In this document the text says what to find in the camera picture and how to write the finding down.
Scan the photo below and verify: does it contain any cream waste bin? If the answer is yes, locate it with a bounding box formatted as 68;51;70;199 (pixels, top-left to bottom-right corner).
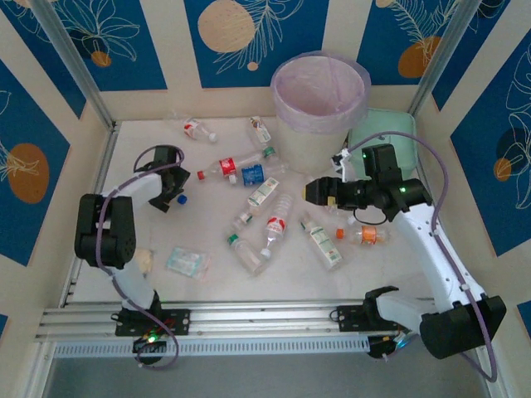
271;51;370;173

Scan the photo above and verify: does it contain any small red label bottle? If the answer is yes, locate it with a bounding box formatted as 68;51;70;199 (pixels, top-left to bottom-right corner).
183;118;219;144

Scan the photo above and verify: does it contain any orange label orange cap bottle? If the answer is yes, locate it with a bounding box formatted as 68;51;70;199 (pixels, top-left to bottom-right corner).
334;223;392;247

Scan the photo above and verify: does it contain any tall green white label bottle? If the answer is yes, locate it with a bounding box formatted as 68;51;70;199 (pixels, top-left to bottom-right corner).
299;211;344;272

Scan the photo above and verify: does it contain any cola bottle red cap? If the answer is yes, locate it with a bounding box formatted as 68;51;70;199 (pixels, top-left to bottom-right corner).
196;151;269;182

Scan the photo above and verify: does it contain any ribbed bottle red label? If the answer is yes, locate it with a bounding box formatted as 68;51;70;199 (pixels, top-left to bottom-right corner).
259;192;296;260

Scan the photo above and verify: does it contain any white carton bottle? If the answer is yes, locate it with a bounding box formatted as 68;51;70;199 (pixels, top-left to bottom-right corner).
231;177;284;231

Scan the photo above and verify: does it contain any blue label plastic bottle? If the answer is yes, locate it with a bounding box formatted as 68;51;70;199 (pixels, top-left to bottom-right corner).
227;163;290;186

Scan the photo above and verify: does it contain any colourful label green cap bottle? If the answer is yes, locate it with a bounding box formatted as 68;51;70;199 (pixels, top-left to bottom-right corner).
247;115;278;159

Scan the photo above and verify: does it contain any pale purple bin liner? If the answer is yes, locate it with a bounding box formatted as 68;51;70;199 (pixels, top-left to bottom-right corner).
270;50;371;136

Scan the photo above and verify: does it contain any small clear green cap bottle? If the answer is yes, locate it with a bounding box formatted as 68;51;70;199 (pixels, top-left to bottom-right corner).
226;233;269;276

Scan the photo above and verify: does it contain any clear plastic packet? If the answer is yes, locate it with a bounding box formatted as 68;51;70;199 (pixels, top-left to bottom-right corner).
164;246;212;282

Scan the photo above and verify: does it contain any aluminium side rail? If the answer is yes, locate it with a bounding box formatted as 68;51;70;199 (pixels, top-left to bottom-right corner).
60;122;121;308

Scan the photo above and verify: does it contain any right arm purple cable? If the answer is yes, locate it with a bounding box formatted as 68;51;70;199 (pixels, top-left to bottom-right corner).
346;130;499;383

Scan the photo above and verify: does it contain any left black mount plate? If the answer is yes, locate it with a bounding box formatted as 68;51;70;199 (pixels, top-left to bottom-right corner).
114;308;191;337

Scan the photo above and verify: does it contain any black mount plate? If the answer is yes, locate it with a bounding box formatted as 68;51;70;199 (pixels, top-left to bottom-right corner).
336;304;402;333
114;308;191;337

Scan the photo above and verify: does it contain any right black mount plate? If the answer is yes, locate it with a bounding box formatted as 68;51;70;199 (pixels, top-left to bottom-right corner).
336;304;402;333

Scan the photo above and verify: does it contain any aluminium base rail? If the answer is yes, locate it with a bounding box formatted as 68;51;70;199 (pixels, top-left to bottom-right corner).
35;298;436;339

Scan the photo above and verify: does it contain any aluminium frame post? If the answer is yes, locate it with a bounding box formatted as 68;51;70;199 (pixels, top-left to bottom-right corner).
31;0;116;130
408;0;486;121

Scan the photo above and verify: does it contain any white slotted cable duct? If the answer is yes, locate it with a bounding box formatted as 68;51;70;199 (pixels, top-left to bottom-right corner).
53;334;371;359

